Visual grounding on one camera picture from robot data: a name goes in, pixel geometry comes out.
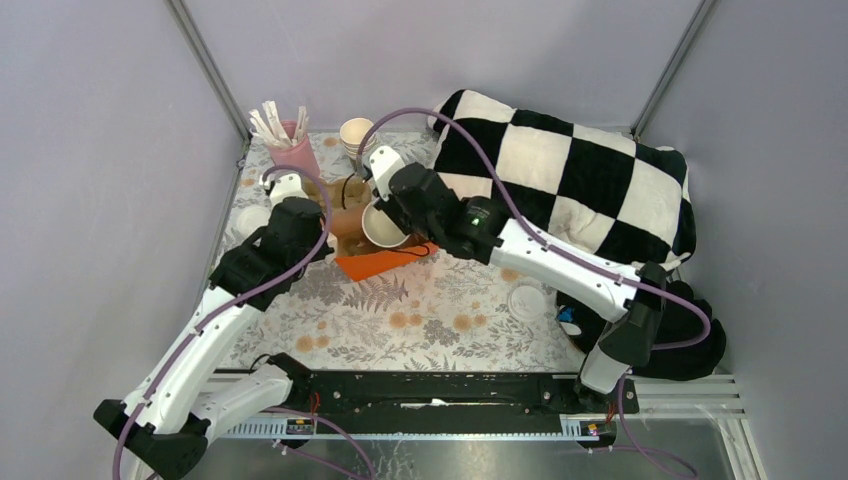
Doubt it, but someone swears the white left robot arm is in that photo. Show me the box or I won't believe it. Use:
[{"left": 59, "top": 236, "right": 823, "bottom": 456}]
[{"left": 94, "top": 197, "right": 332, "bottom": 479}]

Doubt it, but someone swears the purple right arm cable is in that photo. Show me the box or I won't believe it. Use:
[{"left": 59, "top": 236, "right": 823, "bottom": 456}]
[{"left": 355, "top": 107, "right": 712, "bottom": 480}]

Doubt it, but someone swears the orange paper bag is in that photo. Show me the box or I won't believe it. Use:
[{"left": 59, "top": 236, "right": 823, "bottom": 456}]
[{"left": 336, "top": 236, "right": 438, "bottom": 282}]

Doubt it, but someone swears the white plastic cup lid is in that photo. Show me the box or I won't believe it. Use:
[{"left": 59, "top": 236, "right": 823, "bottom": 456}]
[{"left": 506, "top": 285, "right": 547, "bottom": 321}]

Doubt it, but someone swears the black white checkered blanket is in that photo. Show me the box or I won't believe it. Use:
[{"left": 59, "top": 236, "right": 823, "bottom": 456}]
[{"left": 428, "top": 90, "right": 697, "bottom": 271}]

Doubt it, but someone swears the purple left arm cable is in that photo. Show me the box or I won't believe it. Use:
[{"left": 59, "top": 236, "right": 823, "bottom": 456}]
[{"left": 111, "top": 165, "right": 379, "bottom": 480}]

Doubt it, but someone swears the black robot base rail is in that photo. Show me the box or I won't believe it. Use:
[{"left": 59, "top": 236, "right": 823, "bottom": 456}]
[{"left": 281, "top": 371, "right": 640, "bottom": 436}]

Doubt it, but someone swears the blue white small object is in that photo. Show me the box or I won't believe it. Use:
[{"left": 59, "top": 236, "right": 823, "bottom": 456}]
[{"left": 556, "top": 306, "right": 582, "bottom": 337}]

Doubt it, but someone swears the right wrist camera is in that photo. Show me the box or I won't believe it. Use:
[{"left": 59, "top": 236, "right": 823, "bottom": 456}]
[{"left": 365, "top": 146, "right": 406, "bottom": 200}]

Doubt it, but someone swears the stack of green paper cups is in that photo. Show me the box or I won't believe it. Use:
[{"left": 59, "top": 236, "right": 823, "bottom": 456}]
[{"left": 339, "top": 118, "right": 377, "bottom": 170}]

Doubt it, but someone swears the floral patterned table mat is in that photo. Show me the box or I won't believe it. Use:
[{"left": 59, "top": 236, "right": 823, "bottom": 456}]
[{"left": 201, "top": 130, "right": 591, "bottom": 374}]

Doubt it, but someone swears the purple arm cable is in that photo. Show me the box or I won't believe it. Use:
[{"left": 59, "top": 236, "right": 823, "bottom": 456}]
[
  {"left": 111, "top": 165, "right": 379, "bottom": 480},
  {"left": 355, "top": 107, "right": 712, "bottom": 480}
]

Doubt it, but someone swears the black cloth bundle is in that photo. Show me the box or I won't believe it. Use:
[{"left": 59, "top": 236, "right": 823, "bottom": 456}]
[{"left": 556, "top": 292, "right": 726, "bottom": 381}]

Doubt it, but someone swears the pink straw holder cup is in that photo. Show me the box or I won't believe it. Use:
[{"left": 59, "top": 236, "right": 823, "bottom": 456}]
[{"left": 266, "top": 133, "right": 321, "bottom": 177}]

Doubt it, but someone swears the green paper coffee cup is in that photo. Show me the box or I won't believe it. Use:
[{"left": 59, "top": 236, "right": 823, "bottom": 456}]
[{"left": 361, "top": 202, "right": 410, "bottom": 249}]

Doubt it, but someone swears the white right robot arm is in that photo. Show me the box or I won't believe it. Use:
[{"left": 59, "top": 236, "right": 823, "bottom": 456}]
[{"left": 374, "top": 164, "right": 665, "bottom": 394}]

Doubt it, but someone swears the brown cardboard cup carrier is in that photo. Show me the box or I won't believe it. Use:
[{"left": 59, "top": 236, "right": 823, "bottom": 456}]
[{"left": 304, "top": 175, "right": 373, "bottom": 257}]

